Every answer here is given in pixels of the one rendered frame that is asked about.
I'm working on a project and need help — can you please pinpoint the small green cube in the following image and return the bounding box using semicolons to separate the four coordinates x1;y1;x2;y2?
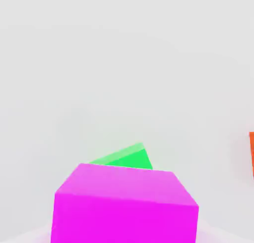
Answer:
88;142;154;171

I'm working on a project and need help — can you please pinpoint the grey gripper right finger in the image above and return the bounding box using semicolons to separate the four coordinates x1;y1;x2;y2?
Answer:
196;220;249;243

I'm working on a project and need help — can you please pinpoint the large orange box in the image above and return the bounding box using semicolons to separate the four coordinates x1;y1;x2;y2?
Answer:
249;131;254;181

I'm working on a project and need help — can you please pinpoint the small magenta cube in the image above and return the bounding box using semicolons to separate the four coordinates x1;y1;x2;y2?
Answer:
50;163;199;243

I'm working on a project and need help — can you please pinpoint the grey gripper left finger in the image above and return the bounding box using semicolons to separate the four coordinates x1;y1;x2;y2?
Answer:
3;222;53;243

